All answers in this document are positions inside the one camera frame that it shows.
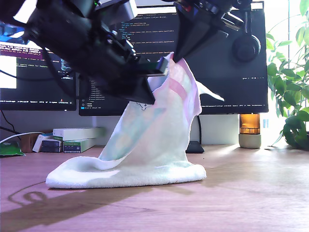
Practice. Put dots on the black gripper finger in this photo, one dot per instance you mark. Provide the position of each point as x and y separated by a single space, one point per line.
207 38
188 31
137 93

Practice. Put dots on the pastel white terry tea towel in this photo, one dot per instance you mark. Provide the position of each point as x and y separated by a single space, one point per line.
154 145

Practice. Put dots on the black over-ear headphones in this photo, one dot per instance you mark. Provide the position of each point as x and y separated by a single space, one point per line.
246 49

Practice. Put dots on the black Huawei computer monitor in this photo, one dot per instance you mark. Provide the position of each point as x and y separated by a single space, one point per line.
229 84

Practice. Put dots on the green and white box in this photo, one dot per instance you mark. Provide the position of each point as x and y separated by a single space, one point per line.
72 147

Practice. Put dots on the amber glass jar grey base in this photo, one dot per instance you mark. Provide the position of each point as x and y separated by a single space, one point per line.
249 125

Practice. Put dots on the small dark flat box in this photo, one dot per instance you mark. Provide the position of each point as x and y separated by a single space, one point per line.
51 150
51 144

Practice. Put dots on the black monitor with terminal window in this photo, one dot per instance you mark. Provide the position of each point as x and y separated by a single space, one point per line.
36 94

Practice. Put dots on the small white blue box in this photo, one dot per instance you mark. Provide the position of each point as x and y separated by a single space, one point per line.
38 143

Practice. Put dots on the brown cardboard box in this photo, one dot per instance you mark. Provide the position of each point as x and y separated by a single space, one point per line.
26 143

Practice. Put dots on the green leafy houseplant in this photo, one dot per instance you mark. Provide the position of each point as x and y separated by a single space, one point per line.
293 130

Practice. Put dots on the green plastic packet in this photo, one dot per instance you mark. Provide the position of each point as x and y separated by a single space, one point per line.
9 149

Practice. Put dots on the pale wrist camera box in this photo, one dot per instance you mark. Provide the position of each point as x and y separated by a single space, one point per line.
125 9
233 21

